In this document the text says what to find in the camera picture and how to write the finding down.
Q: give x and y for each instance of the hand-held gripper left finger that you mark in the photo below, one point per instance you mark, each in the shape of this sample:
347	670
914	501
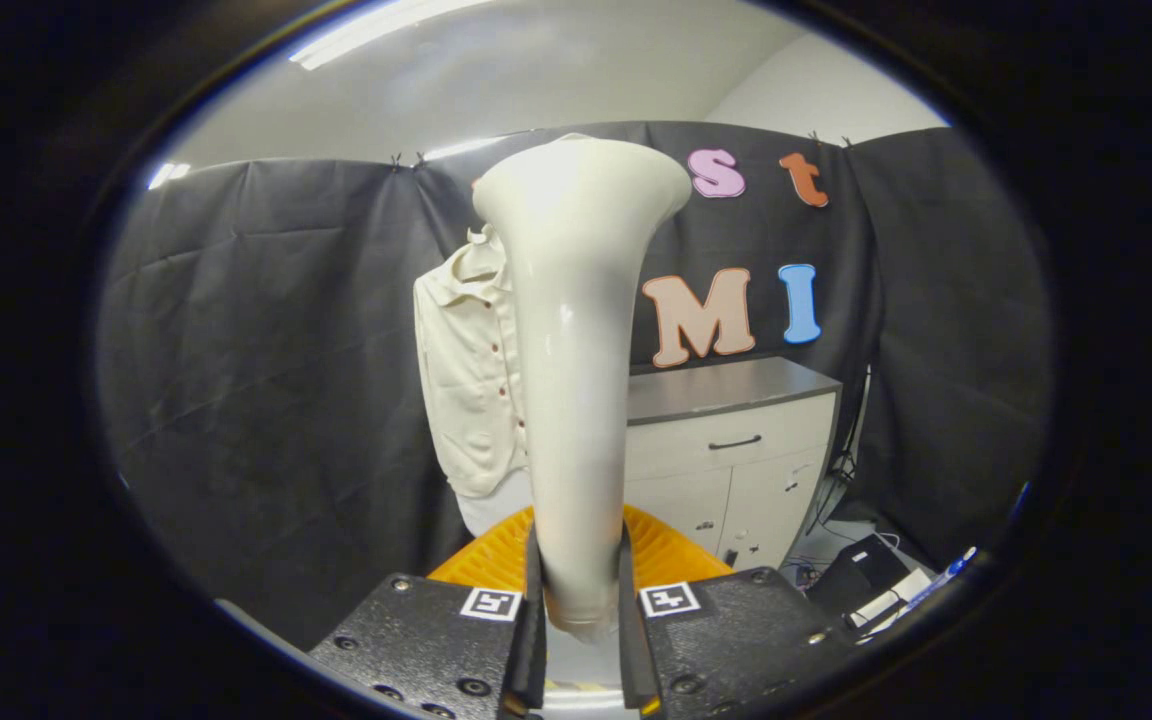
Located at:
534	640

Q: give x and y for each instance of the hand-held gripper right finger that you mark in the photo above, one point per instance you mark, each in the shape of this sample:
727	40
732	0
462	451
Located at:
636	650

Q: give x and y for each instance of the cream button shirt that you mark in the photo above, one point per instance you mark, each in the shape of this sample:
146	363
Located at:
466	380

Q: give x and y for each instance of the black box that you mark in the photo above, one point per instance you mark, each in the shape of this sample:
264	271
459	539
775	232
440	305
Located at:
861	575

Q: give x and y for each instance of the grey white cabinet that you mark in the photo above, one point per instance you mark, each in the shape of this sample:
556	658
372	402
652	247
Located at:
766	430

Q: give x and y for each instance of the white paper box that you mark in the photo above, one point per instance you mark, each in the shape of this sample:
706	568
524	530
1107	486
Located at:
896	598

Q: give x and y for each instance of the blue white pen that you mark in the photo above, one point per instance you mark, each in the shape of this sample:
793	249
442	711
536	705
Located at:
951	570

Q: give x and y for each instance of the black backdrop cloth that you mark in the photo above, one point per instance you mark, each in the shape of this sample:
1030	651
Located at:
266	380

